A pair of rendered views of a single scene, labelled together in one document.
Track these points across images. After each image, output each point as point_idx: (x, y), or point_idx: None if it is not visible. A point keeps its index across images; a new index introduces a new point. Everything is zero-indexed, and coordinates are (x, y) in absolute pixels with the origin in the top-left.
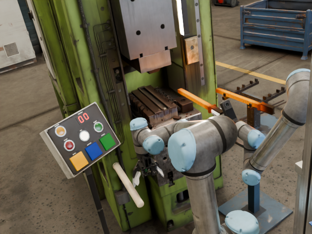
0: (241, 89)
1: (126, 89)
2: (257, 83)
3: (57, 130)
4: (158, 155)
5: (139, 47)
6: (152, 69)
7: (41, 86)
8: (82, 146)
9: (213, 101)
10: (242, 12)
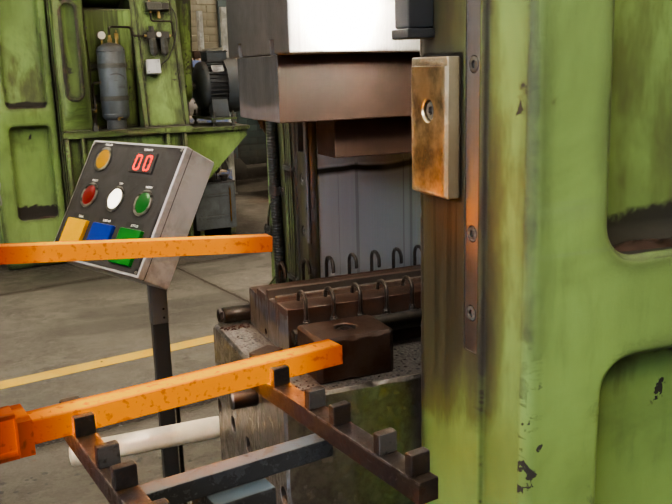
0: (316, 416)
1: (305, 182)
2: (408, 493)
3: (100, 153)
4: (223, 433)
5: (238, 20)
6: (253, 117)
7: None
8: (98, 215)
9: (510, 495)
10: None
